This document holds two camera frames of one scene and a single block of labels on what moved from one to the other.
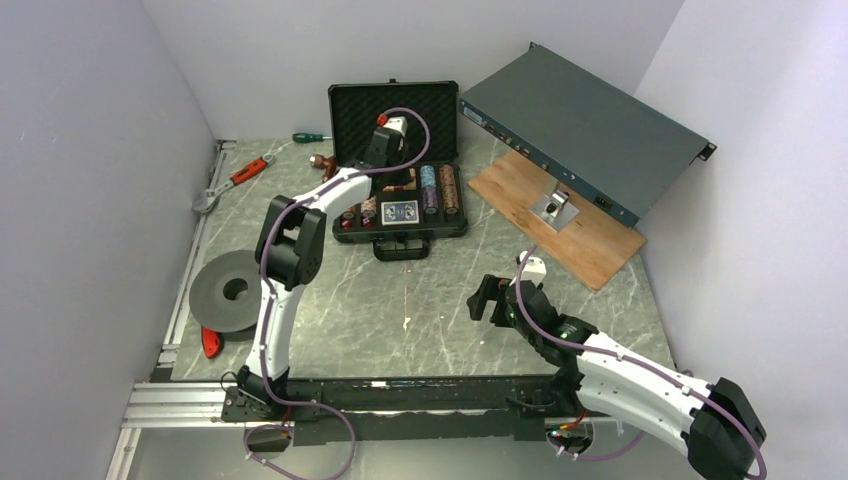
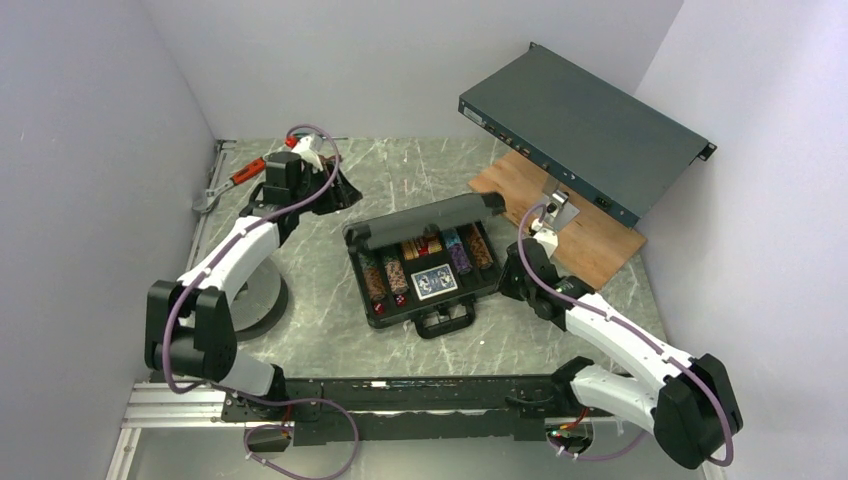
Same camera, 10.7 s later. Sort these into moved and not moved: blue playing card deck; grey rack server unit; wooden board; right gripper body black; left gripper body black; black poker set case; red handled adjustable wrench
Moved: black poker set case; right gripper body black; blue playing card deck; left gripper body black
Not moved: grey rack server unit; wooden board; red handled adjustable wrench
